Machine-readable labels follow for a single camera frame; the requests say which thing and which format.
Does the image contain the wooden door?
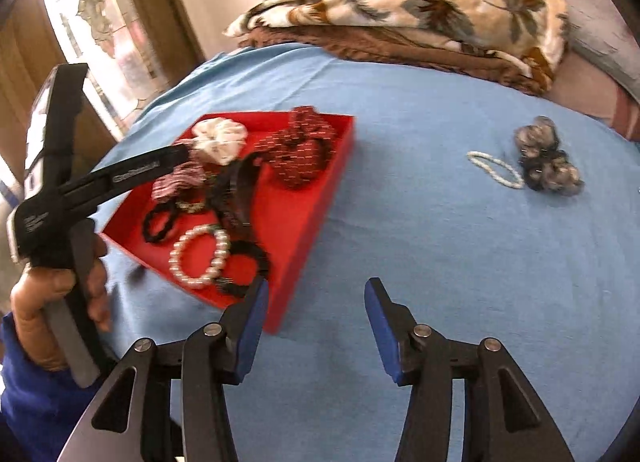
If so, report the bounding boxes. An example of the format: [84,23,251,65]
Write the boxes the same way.
[0,0,123,188]

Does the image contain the black ruffled scrunchie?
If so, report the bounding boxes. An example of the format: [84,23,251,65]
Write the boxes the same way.
[142,202,193,245]
[215,239,273,299]

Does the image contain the pink bedsheet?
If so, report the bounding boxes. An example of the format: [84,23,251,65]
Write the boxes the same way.
[550,57,640,143]

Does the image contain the brown quilted blanket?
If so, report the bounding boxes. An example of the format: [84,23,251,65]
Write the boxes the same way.
[240,25,551,96]

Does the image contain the grey organza scrunchie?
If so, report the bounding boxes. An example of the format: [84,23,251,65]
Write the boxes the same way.
[512,115,585,193]

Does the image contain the dark rhinestone flower hair clip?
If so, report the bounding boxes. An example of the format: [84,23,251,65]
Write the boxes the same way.
[205,152,266,243]

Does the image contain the person's left hand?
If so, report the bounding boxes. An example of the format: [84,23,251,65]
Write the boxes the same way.
[10,237,113,371]

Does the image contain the grey textured pillow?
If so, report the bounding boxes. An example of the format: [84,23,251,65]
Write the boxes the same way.
[565,0,640,93]

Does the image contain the large-bead pearl bracelet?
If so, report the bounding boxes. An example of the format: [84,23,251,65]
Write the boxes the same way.
[169,223,232,290]

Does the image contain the person's left forearm blue sleeve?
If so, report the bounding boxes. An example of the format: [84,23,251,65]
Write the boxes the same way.
[0,312,118,462]

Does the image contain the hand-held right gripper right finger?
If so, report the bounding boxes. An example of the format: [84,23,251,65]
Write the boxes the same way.
[364,277,576,462]

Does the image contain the red tray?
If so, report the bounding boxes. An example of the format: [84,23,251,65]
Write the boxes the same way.
[100,112,357,335]

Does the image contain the red checked scrunchie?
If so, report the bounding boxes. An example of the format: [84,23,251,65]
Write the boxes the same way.
[151,162,206,203]

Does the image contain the white scrunchie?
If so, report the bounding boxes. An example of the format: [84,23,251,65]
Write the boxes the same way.
[191,117,248,165]

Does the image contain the small-bead pearl bracelet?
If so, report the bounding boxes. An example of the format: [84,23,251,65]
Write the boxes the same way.
[466,151,526,189]

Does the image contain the red white-dotted scrunchie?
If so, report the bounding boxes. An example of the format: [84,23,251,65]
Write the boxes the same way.
[260,106,337,189]

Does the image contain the frosted glass door panel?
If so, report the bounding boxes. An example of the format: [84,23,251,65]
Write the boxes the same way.
[40,0,176,143]

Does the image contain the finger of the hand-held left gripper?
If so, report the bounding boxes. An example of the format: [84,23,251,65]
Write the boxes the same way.
[57,143,195,215]
[25,62,88,203]

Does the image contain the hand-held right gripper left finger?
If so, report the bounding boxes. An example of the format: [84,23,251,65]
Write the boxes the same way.
[60,277,271,462]

